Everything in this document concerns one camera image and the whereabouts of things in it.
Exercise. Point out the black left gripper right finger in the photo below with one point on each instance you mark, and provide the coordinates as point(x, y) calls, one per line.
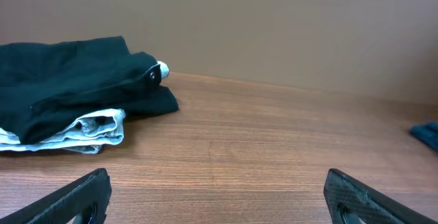
point(350, 201)

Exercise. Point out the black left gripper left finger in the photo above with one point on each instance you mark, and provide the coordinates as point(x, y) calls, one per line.
point(84, 200)

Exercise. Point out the white grey folded garment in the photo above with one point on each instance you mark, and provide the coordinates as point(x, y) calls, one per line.
point(86, 134)

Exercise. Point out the blue crumpled garment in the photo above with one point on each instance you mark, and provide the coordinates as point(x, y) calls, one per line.
point(426, 133)

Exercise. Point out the black folded garment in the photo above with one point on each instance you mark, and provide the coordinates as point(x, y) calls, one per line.
point(44, 88)

